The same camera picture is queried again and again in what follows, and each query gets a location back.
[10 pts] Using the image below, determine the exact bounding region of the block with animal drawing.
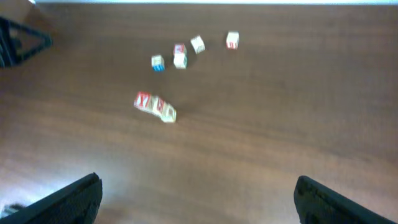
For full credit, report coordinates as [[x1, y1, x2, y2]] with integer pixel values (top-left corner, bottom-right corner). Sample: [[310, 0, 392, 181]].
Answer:
[[161, 103, 175, 123]]

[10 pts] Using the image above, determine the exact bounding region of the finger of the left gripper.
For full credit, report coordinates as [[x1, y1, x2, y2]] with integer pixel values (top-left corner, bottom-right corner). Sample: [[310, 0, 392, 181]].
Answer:
[[1, 17, 52, 68]]

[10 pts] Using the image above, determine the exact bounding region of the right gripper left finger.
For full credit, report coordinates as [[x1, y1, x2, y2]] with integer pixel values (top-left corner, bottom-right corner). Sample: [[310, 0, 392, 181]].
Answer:
[[1, 173, 103, 224]]

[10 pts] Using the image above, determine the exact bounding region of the blue 5 block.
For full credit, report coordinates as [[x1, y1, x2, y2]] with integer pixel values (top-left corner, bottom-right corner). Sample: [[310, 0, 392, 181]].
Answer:
[[162, 106, 177, 123]]

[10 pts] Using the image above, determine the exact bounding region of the block Y with blue side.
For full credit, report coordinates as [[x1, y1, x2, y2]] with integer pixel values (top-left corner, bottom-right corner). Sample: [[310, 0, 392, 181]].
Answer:
[[151, 55, 165, 72]]

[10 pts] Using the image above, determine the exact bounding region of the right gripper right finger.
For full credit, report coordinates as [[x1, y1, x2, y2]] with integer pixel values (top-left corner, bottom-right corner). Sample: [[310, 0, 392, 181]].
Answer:
[[294, 175, 395, 224]]

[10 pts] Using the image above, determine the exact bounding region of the block with blue T side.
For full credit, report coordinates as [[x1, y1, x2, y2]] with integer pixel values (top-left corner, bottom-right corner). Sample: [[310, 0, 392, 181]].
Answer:
[[134, 91, 152, 112]]

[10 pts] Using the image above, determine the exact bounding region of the red A block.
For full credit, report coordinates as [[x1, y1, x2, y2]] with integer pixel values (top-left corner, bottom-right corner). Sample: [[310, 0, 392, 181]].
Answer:
[[173, 43, 187, 55]]

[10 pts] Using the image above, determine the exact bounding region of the block Z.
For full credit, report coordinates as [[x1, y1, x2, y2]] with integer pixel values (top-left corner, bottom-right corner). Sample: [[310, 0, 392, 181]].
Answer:
[[174, 54, 187, 69]]

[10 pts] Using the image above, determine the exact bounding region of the block 5 with green side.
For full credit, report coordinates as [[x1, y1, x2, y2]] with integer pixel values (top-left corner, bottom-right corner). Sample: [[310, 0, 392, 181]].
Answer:
[[153, 96, 165, 118]]

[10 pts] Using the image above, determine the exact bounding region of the block with red bottom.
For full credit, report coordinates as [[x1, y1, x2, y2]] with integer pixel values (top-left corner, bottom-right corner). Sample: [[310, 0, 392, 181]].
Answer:
[[226, 31, 239, 49]]

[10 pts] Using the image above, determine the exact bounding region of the block I with green R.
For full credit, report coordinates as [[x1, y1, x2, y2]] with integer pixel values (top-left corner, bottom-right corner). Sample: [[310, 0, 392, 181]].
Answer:
[[190, 35, 205, 54]]

